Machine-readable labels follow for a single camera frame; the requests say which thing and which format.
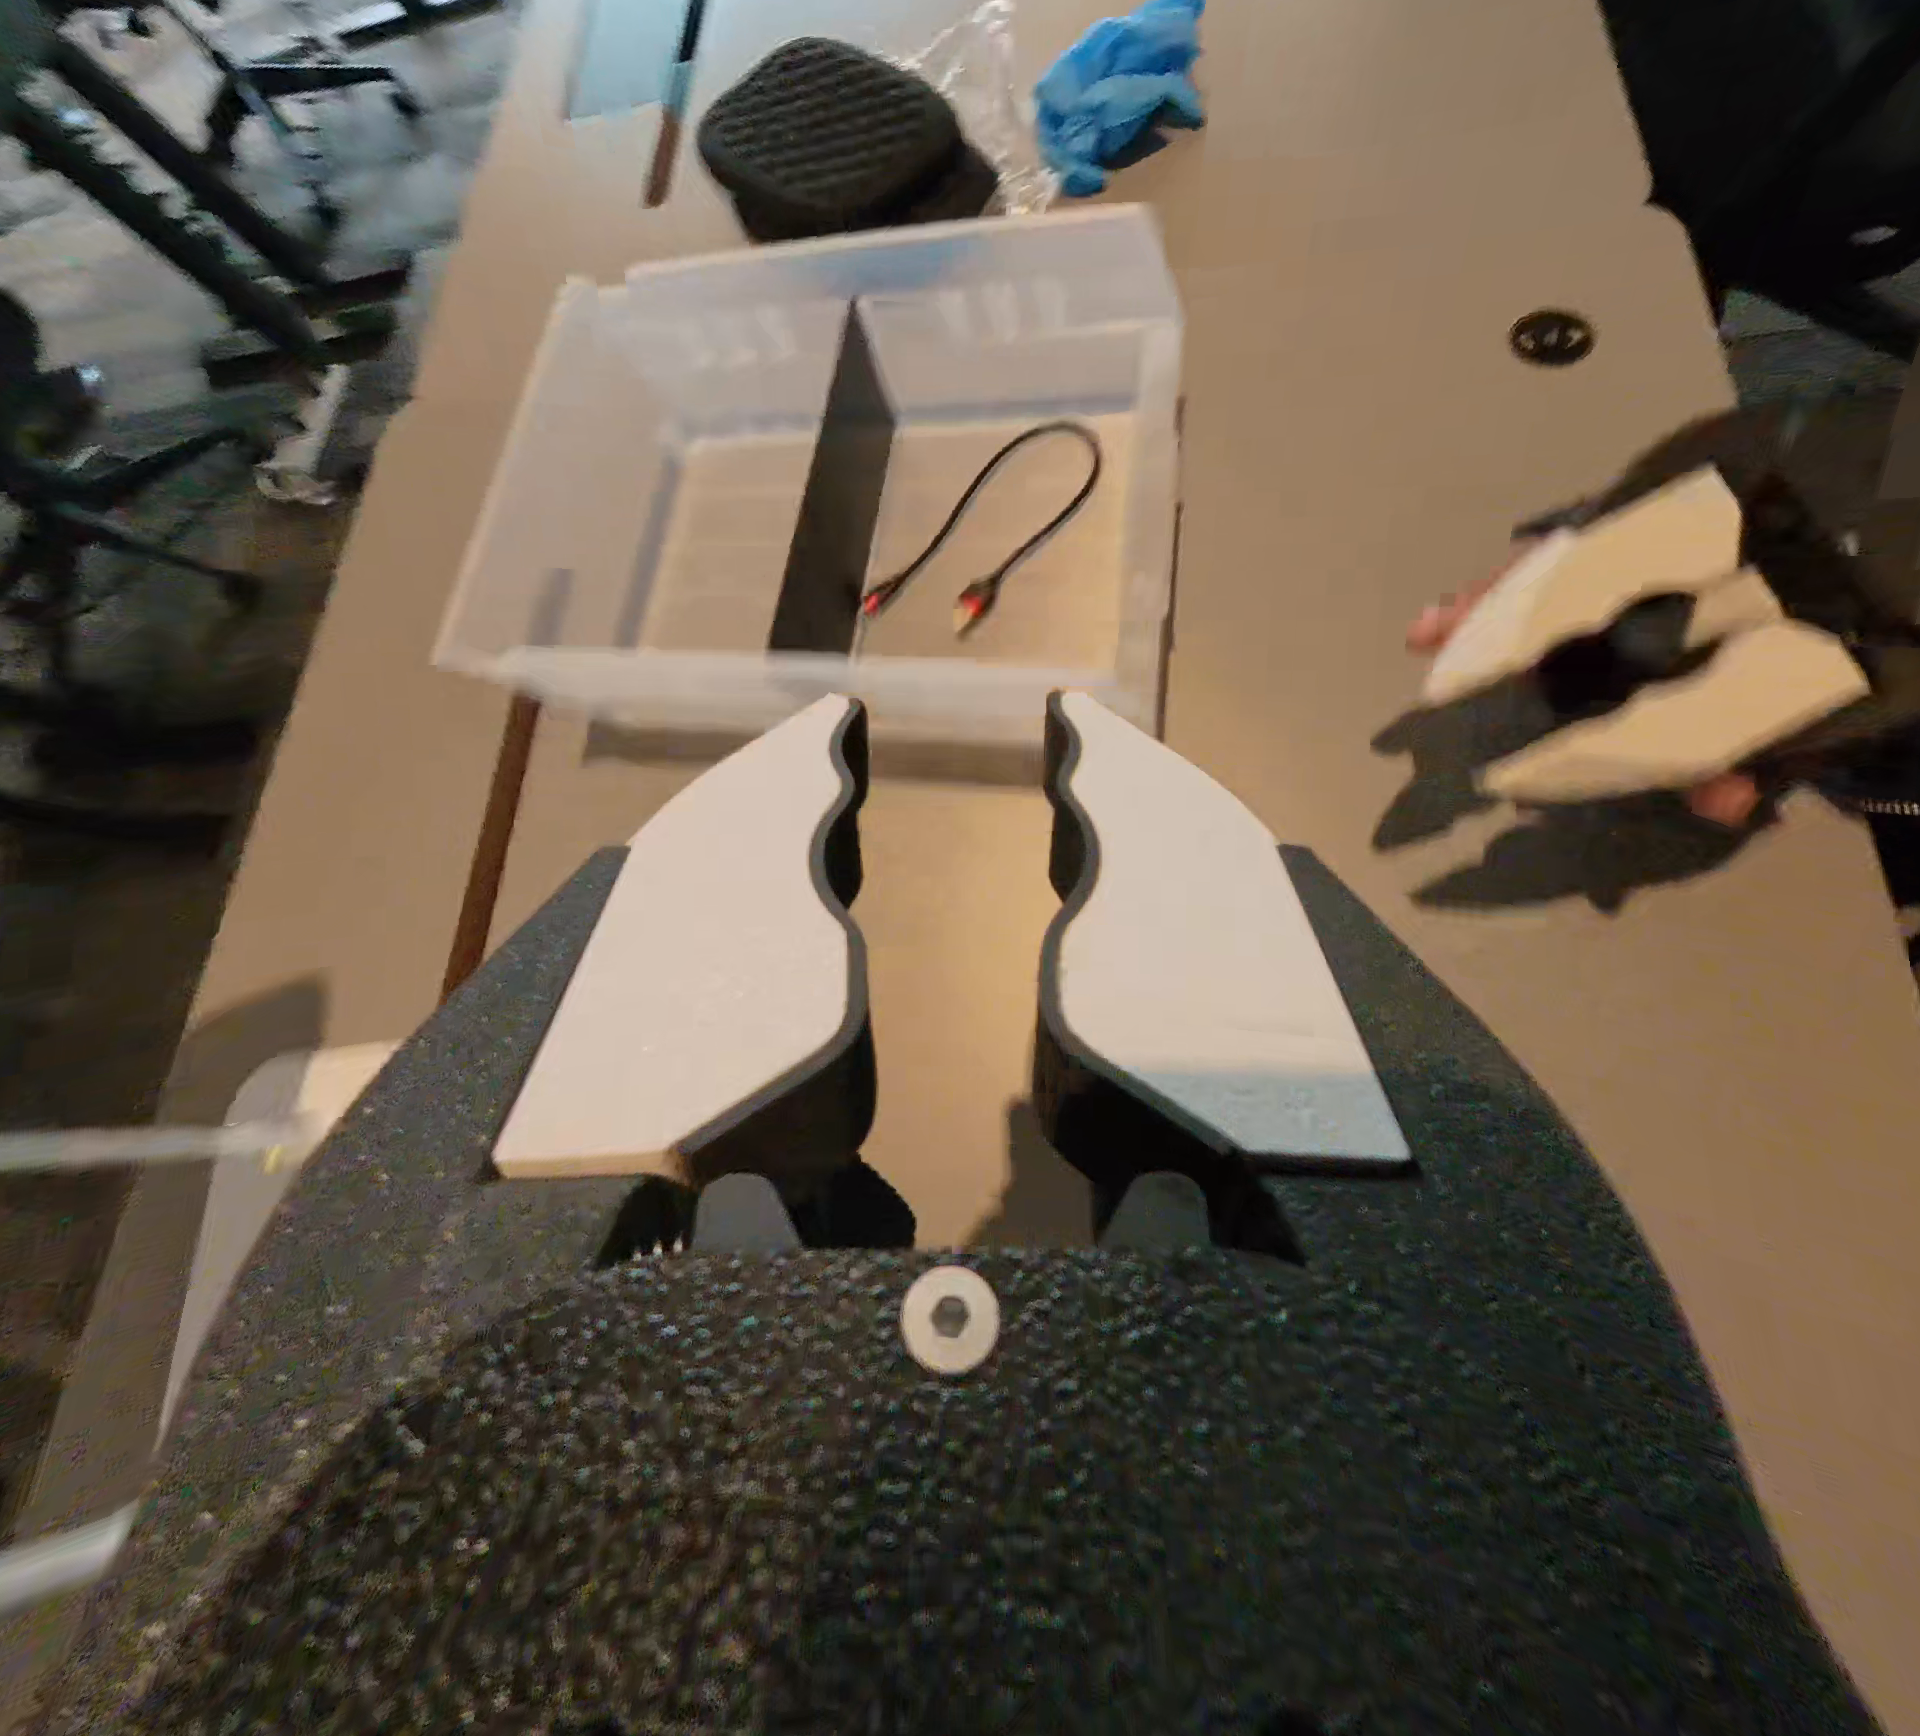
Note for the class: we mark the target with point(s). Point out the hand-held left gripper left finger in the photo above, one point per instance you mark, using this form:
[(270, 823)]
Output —
[(706, 972)]

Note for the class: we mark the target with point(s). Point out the clear plastic bag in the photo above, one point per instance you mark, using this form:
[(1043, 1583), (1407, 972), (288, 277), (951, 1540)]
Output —
[(996, 72)]

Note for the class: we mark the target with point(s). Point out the black ribbed pad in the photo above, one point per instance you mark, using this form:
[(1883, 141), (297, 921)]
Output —
[(840, 132)]

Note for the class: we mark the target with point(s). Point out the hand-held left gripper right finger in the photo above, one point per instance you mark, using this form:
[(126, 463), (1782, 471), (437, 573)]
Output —
[(1216, 972)]

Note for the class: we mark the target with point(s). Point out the black metal desk frame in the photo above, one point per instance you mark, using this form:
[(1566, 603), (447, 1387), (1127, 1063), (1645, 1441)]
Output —
[(210, 207)]

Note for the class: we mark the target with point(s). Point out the clear plastic bin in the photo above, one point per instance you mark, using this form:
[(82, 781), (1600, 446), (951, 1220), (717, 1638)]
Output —
[(600, 476)]

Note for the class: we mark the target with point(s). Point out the person's right hand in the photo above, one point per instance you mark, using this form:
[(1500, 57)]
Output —
[(1723, 798)]

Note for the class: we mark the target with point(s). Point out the white stand with clear arms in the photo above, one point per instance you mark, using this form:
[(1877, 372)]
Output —
[(240, 1136)]

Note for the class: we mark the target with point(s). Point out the blue cloth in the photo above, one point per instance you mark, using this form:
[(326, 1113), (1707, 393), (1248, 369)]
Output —
[(1117, 87)]

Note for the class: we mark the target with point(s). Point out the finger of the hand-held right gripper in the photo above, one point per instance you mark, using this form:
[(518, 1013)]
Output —
[(1577, 583), (1680, 717)]

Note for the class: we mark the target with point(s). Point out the black bin divider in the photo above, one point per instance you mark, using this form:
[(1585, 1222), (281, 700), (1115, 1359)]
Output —
[(835, 492)]

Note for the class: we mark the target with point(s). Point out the black desk grommet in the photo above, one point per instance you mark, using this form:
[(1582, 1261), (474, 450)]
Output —
[(1552, 336)]

